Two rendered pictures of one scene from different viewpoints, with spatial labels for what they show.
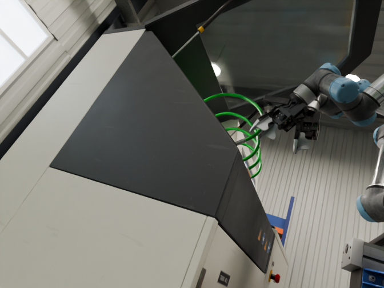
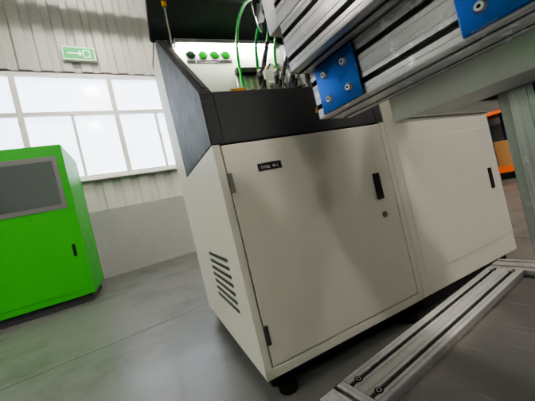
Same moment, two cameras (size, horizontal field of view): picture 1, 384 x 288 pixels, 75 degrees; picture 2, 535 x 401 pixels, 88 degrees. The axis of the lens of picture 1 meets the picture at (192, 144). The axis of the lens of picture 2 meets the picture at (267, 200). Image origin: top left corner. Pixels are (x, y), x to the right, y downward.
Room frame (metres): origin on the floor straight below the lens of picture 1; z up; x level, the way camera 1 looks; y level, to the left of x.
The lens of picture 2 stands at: (-0.13, -0.64, 0.60)
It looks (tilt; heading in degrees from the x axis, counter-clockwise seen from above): 0 degrees down; 32
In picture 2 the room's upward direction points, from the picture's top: 13 degrees counter-clockwise
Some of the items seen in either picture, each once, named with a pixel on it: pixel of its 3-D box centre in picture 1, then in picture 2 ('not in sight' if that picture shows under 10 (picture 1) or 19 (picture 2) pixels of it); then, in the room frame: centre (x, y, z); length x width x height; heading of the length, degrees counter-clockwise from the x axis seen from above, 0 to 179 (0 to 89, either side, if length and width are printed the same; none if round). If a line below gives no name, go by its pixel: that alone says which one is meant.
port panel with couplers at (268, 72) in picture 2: not in sight; (278, 83); (1.28, 0.00, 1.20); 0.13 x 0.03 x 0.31; 146
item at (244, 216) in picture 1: (250, 228); (301, 111); (0.80, -0.28, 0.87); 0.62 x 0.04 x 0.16; 146
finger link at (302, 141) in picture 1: (302, 142); not in sight; (0.84, -0.40, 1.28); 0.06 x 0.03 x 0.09; 56
